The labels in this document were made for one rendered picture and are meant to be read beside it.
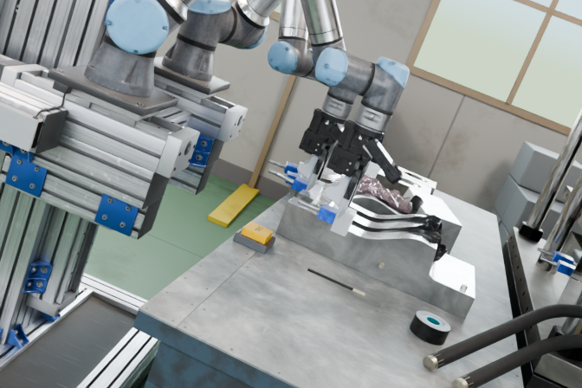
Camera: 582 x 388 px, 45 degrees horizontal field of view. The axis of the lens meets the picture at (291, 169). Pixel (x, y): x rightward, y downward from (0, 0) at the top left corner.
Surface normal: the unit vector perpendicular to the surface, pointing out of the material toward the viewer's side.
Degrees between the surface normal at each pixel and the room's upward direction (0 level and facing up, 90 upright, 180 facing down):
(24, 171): 90
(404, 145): 90
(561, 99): 90
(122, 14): 97
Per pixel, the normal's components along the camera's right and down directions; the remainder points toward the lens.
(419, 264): -0.24, 0.16
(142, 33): 0.07, 0.40
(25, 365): 0.36, -0.90
